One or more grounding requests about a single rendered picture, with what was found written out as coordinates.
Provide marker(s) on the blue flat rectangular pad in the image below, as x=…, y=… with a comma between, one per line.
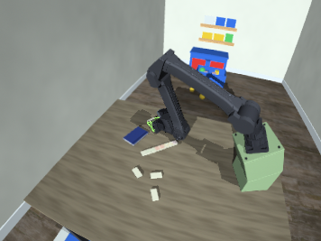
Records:
x=135, y=136

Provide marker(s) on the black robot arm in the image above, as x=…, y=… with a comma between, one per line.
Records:
x=243, y=114

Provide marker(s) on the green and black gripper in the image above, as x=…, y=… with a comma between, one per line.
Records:
x=154, y=126

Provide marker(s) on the white domino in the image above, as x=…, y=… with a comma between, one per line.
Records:
x=156, y=175
x=172, y=143
x=146, y=152
x=154, y=195
x=155, y=149
x=164, y=146
x=137, y=173

